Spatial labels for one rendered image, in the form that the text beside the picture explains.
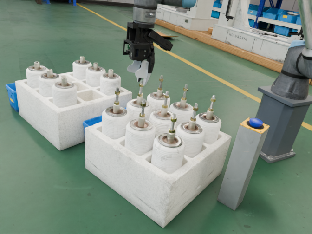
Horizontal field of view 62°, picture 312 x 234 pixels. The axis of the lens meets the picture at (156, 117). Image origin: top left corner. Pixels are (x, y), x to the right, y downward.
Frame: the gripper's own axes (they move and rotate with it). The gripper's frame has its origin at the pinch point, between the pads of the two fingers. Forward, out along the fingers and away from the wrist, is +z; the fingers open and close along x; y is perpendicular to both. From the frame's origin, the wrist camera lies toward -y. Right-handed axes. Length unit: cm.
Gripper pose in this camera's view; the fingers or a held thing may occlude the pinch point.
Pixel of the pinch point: (143, 80)
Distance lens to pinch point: 96.2
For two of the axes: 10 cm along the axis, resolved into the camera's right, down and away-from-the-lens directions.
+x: 5.6, 4.4, -7.1
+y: -8.2, 1.7, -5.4
